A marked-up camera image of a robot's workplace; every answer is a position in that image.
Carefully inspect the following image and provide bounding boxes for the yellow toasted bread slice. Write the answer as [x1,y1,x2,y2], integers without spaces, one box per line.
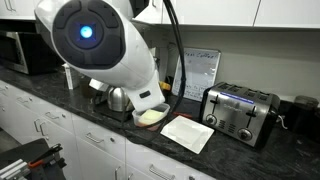
[159,81,171,91]

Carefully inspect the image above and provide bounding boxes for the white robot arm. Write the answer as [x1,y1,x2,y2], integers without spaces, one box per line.
[34,0,165,111]

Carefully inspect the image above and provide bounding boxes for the pale bread slice in box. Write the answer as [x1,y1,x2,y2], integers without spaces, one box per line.
[140,109,163,124]

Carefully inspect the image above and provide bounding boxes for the clear plastic lunch box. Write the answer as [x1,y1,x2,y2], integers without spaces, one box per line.
[132,103,170,131]

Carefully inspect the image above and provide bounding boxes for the white square plate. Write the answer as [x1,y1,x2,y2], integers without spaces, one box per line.
[161,116,214,154]

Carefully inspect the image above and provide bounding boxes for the red pen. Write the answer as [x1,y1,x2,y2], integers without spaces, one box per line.
[173,112,192,119]

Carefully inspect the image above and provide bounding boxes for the steel coffee carafe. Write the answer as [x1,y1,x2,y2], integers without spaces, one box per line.
[107,86,134,112]

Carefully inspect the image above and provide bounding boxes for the small whiteboard with writing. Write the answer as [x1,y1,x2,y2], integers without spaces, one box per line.
[184,48,221,101]

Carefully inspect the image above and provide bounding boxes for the silver four-slot toaster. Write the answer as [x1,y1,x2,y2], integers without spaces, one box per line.
[199,82,281,149]

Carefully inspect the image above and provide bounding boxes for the orange black clamp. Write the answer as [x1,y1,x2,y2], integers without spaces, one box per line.
[28,143,66,168]

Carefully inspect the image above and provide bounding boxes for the black pegboard cart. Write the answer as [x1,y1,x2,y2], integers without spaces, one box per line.
[0,138,67,180]

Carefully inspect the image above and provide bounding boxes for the black microwave oven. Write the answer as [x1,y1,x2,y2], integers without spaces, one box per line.
[0,32,63,75]

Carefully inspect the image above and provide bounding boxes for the dark jar at right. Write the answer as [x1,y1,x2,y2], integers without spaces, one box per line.
[285,95,319,134]

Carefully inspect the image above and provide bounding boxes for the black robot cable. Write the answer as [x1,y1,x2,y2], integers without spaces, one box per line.
[119,0,188,146]

